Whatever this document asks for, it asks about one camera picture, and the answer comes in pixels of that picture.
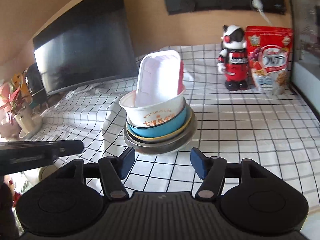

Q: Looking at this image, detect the yellow rimmed white bowl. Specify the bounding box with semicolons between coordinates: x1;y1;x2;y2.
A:
126;105;194;143

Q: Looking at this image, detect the stainless steel bowl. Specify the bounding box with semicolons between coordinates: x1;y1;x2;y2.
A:
124;114;196;155

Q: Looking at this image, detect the blue enamel bowl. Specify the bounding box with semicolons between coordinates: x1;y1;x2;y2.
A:
126;99;189;138

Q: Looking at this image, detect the white paper noodle cup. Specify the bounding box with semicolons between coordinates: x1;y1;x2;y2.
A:
119;85;185;127

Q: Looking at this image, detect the red white plastic tray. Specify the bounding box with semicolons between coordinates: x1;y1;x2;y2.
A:
135;50;183;107

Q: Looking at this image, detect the potted pink plant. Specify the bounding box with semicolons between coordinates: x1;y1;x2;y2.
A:
1;73;42;141

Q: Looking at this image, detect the white black grid tablecloth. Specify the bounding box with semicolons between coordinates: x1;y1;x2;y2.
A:
22;43;320;210

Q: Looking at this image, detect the red panda robot toy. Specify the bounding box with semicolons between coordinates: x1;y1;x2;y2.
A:
217;25;248;92

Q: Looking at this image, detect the black computer monitor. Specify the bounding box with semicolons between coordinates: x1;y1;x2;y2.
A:
33;0;138;95

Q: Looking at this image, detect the red Calbee cereal bag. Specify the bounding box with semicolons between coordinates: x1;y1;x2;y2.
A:
245;26;293;95

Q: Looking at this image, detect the white power plug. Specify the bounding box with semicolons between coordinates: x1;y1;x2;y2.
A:
251;0;273;26

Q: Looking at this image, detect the black wall power strip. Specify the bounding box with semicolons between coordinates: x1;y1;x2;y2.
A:
164;0;287;15

